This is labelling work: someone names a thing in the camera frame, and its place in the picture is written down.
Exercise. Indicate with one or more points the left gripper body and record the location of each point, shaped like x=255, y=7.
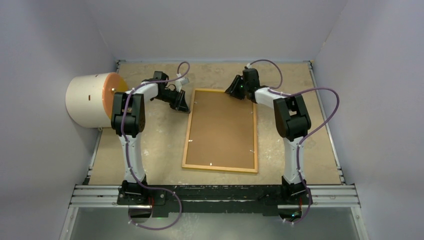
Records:
x=170, y=97

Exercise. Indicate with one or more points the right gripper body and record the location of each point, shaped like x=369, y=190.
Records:
x=247, y=86

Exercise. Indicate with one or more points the brown cardboard backing board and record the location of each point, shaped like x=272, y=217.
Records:
x=222, y=132

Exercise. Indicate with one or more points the yellow picture frame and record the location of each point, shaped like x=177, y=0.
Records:
x=255, y=149

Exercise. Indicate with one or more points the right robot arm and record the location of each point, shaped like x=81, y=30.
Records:
x=292, y=123

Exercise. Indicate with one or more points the white cylinder with coloured face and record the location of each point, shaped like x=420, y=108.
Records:
x=89, y=98

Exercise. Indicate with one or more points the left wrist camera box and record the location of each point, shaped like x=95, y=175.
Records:
x=179, y=83

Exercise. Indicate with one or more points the aluminium rail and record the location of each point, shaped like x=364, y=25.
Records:
x=320, y=196

